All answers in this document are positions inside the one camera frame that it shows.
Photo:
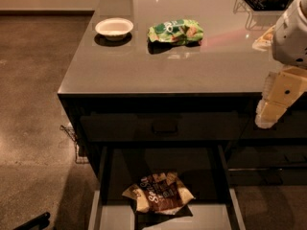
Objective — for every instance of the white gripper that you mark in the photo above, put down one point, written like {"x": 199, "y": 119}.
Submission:
{"x": 292, "y": 37}

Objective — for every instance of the brown chip bag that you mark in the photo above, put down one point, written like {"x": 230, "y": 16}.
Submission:
{"x": 159, "y": 193}

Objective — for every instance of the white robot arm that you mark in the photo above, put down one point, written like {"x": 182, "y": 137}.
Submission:
{"x": 288, "y": 41}

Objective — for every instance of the open middle drawer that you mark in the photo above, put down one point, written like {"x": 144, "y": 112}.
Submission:
{"x": 202, "y": 170}

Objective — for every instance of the dark counter cabinet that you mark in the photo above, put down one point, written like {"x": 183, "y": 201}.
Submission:
{"x": 224, "y": 73}

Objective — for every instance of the green chip bag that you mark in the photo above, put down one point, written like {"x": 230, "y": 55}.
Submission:
{"x": 176, "y": 32}

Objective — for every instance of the closed top drawer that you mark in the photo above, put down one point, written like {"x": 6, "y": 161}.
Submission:
{"x": 155, "y": 127}

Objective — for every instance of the white bowl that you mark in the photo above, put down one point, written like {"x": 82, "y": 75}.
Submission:
{"x": 114, "y": 29}

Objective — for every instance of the black object floor corner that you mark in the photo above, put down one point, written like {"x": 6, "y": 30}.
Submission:
{"x": 37, "y": 223}

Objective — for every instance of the wire rack on floor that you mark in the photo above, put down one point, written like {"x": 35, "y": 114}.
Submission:
{"x": 80, "y": 156}

